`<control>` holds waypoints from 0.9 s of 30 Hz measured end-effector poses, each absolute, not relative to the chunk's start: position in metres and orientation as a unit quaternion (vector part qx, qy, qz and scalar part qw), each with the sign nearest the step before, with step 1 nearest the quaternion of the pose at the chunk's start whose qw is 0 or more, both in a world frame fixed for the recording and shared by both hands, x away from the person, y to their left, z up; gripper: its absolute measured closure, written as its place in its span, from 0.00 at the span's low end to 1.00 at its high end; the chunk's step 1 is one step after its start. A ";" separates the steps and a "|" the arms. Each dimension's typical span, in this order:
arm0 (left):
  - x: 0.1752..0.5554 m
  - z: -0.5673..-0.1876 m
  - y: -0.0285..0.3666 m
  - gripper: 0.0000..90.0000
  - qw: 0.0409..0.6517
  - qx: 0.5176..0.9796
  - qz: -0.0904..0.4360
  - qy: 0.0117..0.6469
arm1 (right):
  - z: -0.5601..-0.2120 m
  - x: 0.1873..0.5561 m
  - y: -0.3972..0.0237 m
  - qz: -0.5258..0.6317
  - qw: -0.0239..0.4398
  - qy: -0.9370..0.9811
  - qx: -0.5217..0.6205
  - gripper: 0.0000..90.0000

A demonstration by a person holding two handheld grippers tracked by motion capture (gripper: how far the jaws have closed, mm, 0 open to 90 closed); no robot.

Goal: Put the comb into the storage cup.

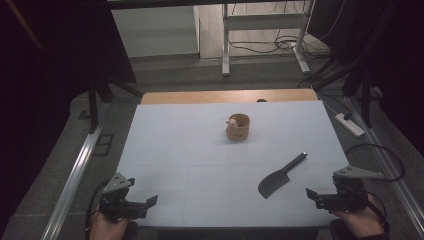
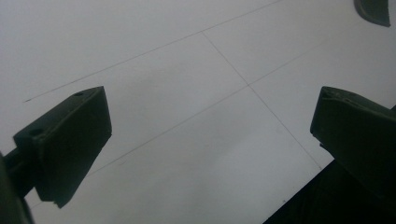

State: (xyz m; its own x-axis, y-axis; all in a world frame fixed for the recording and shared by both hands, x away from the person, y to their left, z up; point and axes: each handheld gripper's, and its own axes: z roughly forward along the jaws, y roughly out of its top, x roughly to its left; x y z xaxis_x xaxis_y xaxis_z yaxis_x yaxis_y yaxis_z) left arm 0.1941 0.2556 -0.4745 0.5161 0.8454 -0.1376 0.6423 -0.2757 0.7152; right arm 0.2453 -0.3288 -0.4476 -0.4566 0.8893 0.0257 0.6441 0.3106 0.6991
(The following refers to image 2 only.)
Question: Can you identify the dark rounded object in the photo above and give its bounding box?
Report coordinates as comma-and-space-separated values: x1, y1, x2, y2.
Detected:
353, 0, 391, 28

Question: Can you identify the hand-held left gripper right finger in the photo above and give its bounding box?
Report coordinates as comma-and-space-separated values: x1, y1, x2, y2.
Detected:
309, 86, 396, 200

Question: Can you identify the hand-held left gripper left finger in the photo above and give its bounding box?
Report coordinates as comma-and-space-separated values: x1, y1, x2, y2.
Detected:
13, 86, 113, 209

